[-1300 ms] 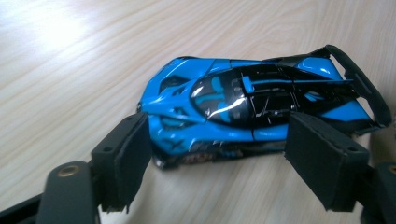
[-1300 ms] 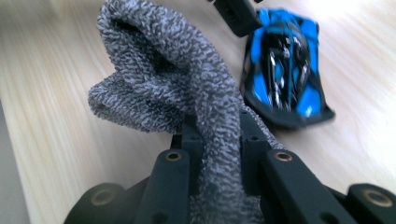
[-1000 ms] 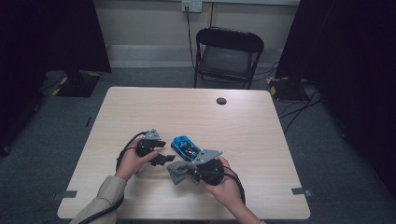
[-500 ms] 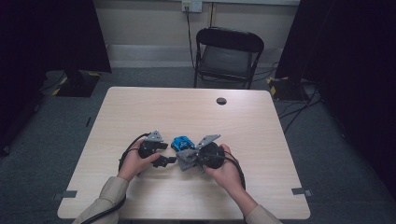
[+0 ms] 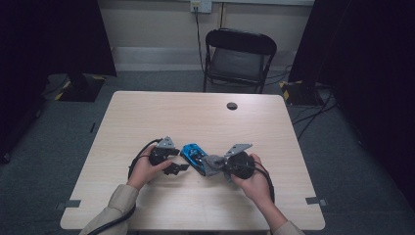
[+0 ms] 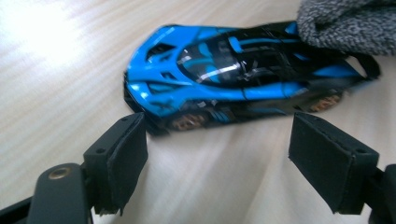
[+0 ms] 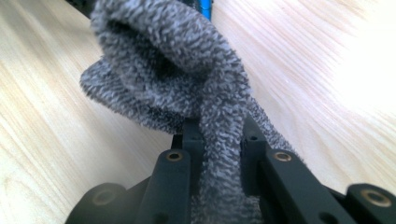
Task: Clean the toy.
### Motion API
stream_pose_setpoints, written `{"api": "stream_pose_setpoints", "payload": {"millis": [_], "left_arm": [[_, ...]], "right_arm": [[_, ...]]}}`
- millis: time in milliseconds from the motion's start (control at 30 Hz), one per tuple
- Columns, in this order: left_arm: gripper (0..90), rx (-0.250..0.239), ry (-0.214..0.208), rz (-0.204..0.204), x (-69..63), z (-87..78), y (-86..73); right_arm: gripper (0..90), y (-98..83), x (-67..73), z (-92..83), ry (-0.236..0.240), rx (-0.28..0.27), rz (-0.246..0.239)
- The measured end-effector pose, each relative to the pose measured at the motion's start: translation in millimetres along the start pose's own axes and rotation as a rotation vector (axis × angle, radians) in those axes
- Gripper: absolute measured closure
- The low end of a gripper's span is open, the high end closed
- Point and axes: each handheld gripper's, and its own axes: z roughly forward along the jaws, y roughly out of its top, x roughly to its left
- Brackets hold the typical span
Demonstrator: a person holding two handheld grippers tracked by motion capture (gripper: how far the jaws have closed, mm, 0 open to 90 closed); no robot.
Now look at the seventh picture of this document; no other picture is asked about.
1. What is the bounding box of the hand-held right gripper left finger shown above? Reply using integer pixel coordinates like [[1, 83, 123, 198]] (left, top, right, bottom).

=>
[[171, 119, 205, 198]]

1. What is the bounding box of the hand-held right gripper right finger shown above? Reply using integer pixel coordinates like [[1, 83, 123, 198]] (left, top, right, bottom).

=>
[[241, 116, 273, 198]]

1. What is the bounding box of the grey fuzzy cloth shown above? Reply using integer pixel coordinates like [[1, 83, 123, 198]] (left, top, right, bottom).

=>
[[78, 0, 300, 224]]

